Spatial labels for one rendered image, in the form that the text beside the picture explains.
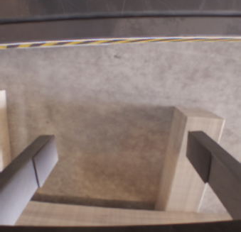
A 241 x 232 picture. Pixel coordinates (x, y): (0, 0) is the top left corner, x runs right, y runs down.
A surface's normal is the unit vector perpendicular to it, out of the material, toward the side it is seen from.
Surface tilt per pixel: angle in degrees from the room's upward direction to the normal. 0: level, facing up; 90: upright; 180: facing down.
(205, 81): 0
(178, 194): 0
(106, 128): 0
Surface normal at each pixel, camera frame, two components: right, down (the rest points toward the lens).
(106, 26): 0.00, 0.27
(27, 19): 0.02, 0.88
